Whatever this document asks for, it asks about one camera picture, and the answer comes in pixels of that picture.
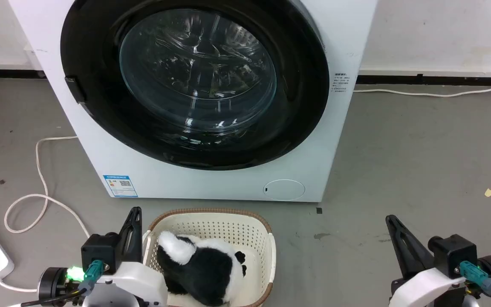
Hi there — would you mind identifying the blue energy label sticker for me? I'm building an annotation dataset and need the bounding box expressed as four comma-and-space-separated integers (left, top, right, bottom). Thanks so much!
103, 174, 139, 198

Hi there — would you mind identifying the small printed text sticker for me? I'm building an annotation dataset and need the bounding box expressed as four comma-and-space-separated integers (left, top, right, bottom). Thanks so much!
332, 72, 352, 93

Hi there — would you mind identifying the white front-load washing machine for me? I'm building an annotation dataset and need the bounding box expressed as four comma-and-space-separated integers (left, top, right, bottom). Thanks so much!
8, 0, 378, 203

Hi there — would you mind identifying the white power strip cable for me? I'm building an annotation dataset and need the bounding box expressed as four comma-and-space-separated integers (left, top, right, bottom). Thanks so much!
0, 136, 90, 293

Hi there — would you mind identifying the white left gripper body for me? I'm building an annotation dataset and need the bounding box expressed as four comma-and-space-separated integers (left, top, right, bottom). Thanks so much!
83, 261, 169, 307

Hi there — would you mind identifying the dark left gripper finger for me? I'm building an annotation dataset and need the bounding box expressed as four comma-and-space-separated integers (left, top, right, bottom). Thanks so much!
130, 207, 143, 262
118, 208, 136, 262

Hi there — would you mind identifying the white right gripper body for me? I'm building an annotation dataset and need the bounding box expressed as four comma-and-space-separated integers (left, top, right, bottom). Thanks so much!
390, 266, 468, 307

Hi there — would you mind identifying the round white filter cover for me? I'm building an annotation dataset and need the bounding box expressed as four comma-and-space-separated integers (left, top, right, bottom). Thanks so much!
263, 179, 306, 201

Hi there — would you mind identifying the white wall cable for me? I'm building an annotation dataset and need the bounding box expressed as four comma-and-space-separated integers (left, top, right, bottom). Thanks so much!
353, 79, 491, 98

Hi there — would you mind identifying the black cable with teal plug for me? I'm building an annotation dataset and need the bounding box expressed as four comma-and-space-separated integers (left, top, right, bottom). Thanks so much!
459, 261, 491, 307
20, 259, 106, 307

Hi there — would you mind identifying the cream plastic laundry basket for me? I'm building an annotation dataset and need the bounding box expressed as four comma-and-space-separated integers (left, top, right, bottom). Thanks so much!
142, 208, 277, 307

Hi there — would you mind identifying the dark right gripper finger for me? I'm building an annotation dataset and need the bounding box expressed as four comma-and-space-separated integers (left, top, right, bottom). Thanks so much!
388, 214, 436, 274
385, 217, 421, 281

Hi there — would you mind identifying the black white panda plush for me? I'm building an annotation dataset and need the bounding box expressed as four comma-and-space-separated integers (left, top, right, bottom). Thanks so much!
156, 231, 247, 307

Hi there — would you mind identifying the black round washer door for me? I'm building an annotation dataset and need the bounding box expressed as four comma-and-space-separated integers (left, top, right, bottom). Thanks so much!
60, 0, 330, 171

